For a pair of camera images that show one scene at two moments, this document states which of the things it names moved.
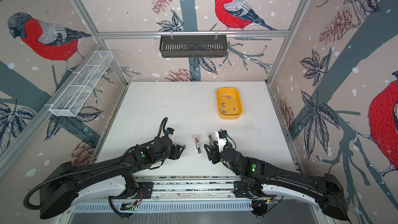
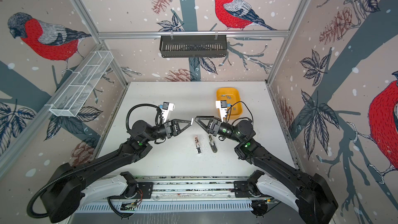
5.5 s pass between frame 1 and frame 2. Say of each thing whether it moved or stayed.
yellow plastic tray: stayed
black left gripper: moved
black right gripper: moved
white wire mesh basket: stayed
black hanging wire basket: stayed
